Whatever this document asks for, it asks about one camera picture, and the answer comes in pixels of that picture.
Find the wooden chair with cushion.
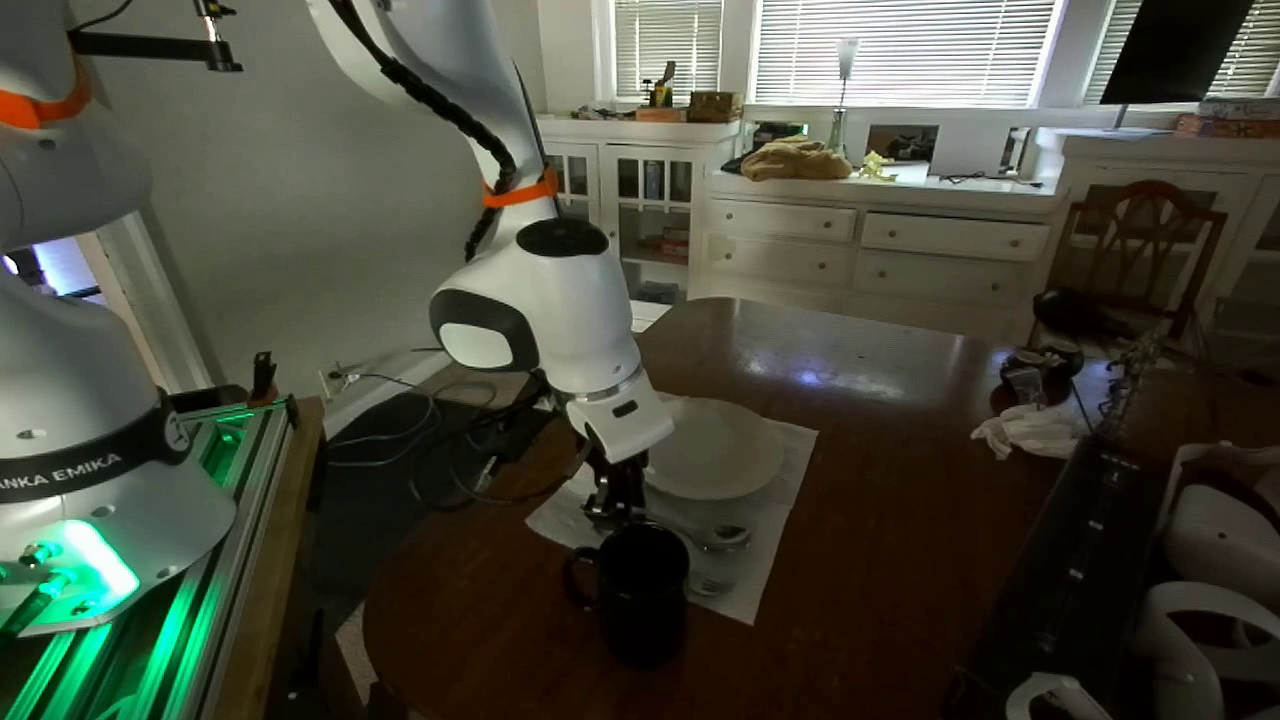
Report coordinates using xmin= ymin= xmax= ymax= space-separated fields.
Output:
xmin=1028 ymin=181 xmax=1227 ymax=348

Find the white crumpled cloth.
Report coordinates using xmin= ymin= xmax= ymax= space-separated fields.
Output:
xmin=972 ymin=405 xmax=1086 ymax=458

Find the black mug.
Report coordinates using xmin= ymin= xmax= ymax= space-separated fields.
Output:
xmin=559 ymin=525 xmax=687 ymax=668

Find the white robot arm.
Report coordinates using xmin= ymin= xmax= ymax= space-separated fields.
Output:
xmin=307 ymin=0 xmax=673 ymax=529

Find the white placemat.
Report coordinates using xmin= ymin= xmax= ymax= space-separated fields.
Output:
xmin=519 ymin=397 xmax=824 ymax=626

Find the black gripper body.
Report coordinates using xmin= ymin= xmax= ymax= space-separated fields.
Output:
xmin=562 ymin=373 xmax=673 ymax=525

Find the white sideboard cabinet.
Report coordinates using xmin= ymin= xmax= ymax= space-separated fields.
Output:
xmin=542 ymin=121 xmax=1280 ymax=341

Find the black wall television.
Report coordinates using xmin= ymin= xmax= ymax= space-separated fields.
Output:
xmin=1105 ymin=0 xmax=1254 ymax=104

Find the white plate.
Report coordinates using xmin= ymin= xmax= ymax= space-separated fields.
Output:
xmin=648 ymin=397 xmax=783 ymax=500

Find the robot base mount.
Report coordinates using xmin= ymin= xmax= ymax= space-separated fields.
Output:
xmin=0 ymin=0 xmax=330 ymax=720

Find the black tray with items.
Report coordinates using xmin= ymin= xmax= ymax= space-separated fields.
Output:
xmin=943 ymin=436 xmax=1168 ymax=720

